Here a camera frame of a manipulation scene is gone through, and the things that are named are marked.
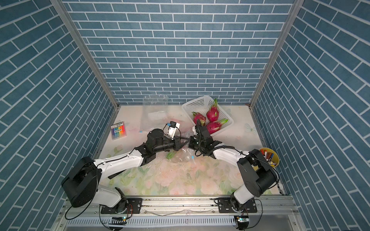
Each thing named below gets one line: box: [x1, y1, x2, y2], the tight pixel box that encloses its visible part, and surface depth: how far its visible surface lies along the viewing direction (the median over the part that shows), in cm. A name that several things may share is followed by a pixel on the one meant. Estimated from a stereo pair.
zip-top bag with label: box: [140, 94, 171, 132], surface depth 118 cm
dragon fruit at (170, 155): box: [166, 152, 176, 160], surface depth 89 cm
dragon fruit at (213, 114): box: [206, 98, 220, 123], surface depth 107 cm
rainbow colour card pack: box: [110, 121, 127, 141], surface depth 105 cm
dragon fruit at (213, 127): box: [206, 118, 229, 135], surface depth 99 cm
